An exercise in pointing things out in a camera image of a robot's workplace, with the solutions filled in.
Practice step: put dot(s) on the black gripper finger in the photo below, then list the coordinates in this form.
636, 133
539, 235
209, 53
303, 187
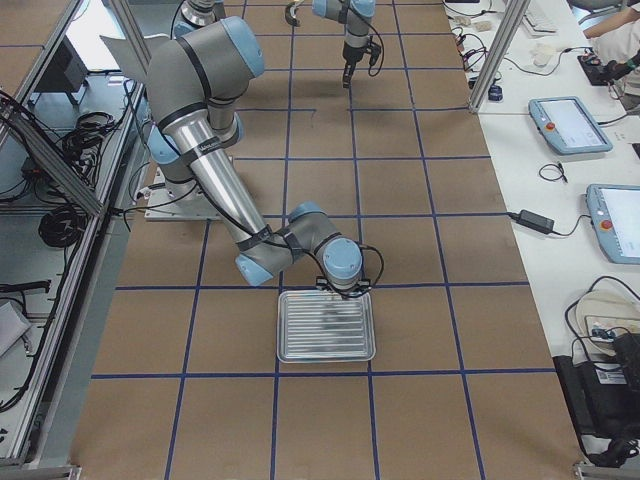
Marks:
348, 72

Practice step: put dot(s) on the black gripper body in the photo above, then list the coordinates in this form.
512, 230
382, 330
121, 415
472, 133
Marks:
334, 303
351, 56

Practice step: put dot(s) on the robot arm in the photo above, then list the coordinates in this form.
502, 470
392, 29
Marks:
192, 83
361, 38

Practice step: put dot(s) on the silver metal tray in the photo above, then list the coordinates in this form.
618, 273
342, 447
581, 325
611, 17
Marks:
316, 326

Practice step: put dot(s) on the dark green brake shoe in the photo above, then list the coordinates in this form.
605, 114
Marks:
290, 13

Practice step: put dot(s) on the black power brick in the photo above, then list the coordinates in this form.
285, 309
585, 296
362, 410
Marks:
532, 221

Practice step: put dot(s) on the blue teach pendant far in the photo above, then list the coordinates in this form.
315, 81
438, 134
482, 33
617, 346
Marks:
567, 126

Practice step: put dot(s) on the blue teach pendant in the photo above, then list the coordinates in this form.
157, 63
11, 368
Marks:
614, 212
567, 126

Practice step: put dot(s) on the blue teach pendant near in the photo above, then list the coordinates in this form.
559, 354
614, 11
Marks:
614, 212

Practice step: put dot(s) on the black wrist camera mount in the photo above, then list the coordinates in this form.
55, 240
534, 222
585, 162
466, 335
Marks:
374, 50

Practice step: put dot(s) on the aluminium frame post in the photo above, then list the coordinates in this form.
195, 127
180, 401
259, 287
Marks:
505, 33

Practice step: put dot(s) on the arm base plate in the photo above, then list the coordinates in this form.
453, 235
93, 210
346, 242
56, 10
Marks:
171, 202

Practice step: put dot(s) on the aluminium frame rail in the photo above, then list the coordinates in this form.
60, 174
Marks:
64, 160

